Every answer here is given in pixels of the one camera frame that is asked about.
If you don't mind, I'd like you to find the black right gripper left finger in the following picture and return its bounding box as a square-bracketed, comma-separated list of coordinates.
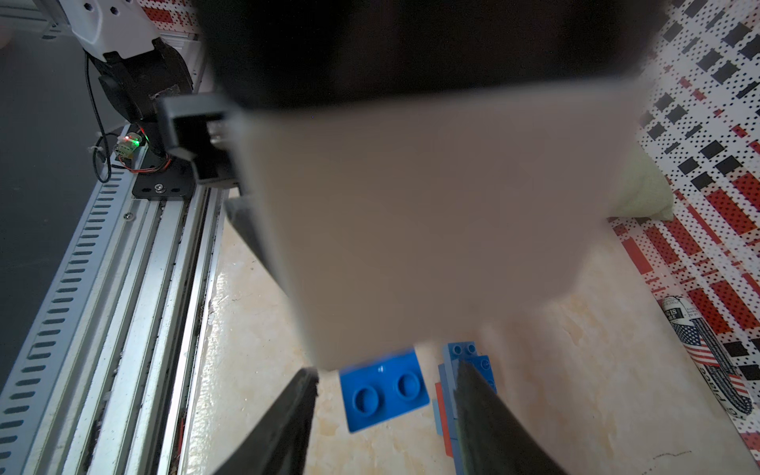
[216, 367, 319, 474]

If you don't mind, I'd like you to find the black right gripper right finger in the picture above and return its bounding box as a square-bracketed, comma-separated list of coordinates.
[453, 362, 565, 474]

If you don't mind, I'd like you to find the red lego brick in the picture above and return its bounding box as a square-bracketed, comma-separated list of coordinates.
[433, 382, 453, 457]

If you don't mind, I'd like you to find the blue tiny lego brick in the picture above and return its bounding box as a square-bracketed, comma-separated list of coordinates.
[446, 342, 497, 393]

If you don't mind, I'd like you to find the blue lego brick front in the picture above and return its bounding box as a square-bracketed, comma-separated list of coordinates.
[338, 350, 429, 433]

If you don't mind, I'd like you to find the blue long lego brick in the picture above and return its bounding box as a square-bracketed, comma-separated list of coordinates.
[439, 364, 464, 475]

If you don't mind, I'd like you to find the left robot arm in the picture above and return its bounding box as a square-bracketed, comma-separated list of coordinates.
[61, 1, 665, 370]

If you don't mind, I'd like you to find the flag print rolled pouch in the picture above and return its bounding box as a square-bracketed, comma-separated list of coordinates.
[659, 296, 755, 421]

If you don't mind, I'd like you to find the green cushion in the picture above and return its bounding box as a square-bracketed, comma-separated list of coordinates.
[609, 144, 674, 221]

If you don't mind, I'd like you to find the green circuit board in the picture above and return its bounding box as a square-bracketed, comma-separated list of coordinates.
[114, 132, 146, 166]

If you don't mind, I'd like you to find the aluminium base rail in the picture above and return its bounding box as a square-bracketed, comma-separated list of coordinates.
[0, 123, 230, 475]

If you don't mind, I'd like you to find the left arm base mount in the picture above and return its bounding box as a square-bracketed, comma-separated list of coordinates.
[130, 122, 196, 201]

